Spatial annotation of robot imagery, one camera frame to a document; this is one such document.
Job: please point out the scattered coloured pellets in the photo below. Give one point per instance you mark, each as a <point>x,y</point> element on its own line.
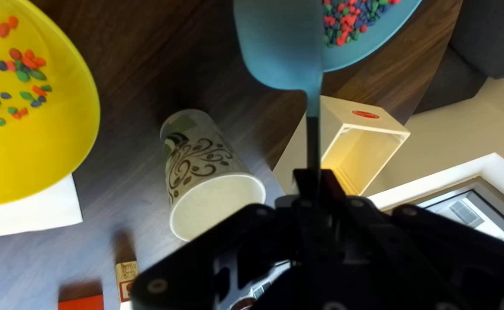
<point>23,64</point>

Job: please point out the white frame with vent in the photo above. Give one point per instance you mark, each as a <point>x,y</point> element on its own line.
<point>471,176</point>

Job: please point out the blue ladle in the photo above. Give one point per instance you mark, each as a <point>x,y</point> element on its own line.
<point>278,43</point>

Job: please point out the white open box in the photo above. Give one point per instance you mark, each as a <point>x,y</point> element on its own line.
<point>364,137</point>

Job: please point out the dark grey sofa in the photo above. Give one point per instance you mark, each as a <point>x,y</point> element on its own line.
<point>484,38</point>

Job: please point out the red block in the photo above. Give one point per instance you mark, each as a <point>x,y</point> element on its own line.
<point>82,301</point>

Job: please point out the heap of coloured pellets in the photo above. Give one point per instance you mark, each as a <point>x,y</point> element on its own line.
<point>351,19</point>

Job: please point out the small printed packet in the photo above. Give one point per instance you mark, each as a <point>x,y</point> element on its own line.
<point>126,280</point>

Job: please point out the yellow bowl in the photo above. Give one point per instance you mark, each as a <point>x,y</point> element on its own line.
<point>41,150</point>

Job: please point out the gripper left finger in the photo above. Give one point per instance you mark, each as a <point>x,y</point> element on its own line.
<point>200,262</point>

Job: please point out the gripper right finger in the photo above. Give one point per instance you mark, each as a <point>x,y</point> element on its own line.
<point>428,254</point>

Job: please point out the white paper sheet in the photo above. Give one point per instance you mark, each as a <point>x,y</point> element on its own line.
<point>32,213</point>

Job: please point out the patterned paper cup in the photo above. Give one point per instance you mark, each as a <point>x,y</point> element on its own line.
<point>200,172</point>

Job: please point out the blue bowl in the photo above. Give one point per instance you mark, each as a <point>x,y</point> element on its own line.
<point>377,38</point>

